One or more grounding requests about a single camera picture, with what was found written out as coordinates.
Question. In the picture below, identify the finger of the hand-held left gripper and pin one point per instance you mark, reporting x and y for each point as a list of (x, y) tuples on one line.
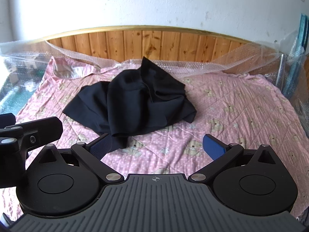
[(7, 119), (41, 128)]

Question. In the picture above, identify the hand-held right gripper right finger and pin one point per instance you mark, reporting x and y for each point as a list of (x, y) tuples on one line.
[(213, 147)]

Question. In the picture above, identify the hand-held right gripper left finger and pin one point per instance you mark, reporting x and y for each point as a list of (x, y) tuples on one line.
[(100, 147)]

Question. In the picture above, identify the black pants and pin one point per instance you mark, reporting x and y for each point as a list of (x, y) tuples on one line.
[(125, 101)]

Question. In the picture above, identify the pink bear print blanket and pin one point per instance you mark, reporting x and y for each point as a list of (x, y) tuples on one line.
[(241, 106)]

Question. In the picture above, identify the clear bubble wrap sheet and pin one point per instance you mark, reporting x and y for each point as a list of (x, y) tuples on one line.
[(205, 66)]

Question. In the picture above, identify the metal pole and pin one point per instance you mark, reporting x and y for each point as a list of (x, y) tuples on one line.
[(281, 70)]

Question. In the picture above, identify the wooden headboard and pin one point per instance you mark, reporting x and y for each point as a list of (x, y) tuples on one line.
[(157, 43)]

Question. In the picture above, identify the teal framed panel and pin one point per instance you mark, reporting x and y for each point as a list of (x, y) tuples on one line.
[(298, 53)]

